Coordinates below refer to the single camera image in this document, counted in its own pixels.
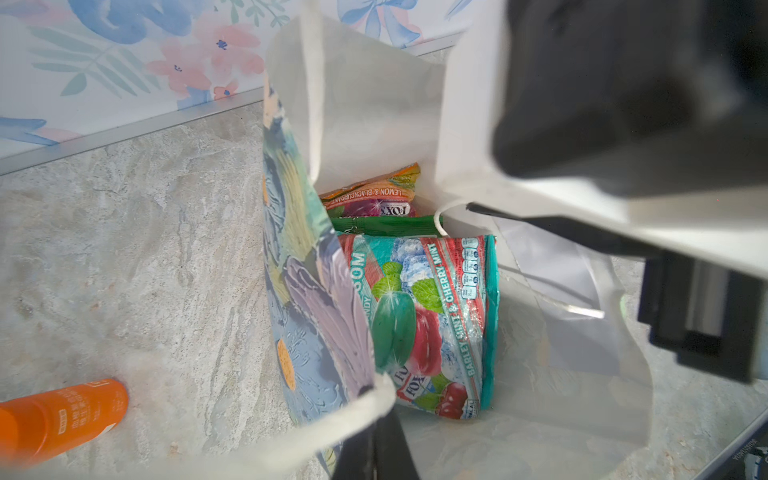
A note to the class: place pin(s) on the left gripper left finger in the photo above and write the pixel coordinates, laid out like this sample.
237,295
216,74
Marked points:
357,459

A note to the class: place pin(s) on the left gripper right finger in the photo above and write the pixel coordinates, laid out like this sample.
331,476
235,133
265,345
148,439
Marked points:
393,456

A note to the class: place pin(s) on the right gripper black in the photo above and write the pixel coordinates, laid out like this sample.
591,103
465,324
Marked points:
713,318

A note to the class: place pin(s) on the floral paper gift bag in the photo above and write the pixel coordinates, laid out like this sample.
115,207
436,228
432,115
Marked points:
572,392

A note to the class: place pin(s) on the teal Fox's mint blossom packet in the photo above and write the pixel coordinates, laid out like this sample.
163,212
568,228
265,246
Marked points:
433,308

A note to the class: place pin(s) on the green Fox's spring tea packet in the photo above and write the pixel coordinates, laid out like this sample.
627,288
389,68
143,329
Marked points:
389,226

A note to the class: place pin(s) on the orange Fox's lemon candy packet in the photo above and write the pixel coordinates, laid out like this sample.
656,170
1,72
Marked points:
390,195

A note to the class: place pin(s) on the orange bottle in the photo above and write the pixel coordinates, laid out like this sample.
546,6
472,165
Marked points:
39,427

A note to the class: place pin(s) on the aluminium frame rail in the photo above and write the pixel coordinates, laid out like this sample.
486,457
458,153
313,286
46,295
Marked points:
745,458

